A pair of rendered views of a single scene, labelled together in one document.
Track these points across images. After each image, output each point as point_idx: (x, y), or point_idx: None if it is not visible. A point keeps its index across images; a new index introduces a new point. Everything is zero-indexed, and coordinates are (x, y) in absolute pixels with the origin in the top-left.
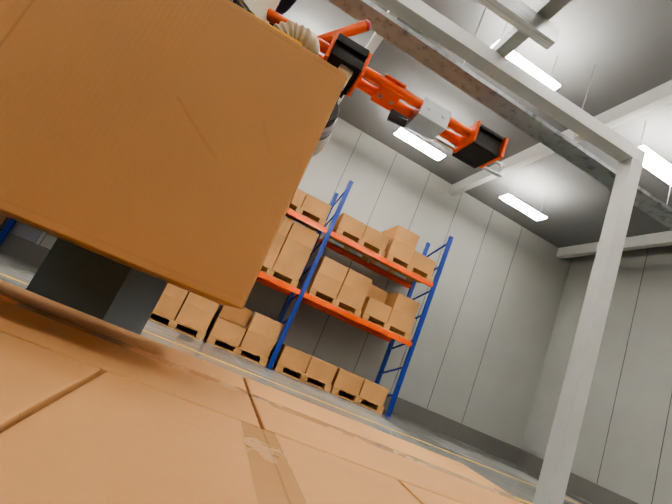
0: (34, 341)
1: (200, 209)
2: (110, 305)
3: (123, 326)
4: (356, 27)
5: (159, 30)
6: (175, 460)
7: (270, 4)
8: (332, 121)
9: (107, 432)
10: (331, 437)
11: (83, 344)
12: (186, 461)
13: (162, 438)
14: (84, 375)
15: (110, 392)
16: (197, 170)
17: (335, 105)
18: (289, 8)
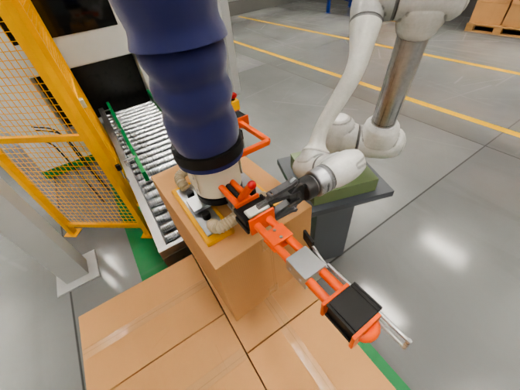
0: (217, 298)
1: (218, 290)
2: (316, 216)
3: (334, 217)
4: (246, 190)
5: (189, 237)
6: (194, 362)
7: (217, 185)
8: (309, 200)
9: (192, 348)
10: (285, 367)
11: None
12: (196, 363)
13: (201, 353)
14: (213, 319)
15: (210, 329)
16: (213, 280)
17: (306, 189)
18: (234, 163)
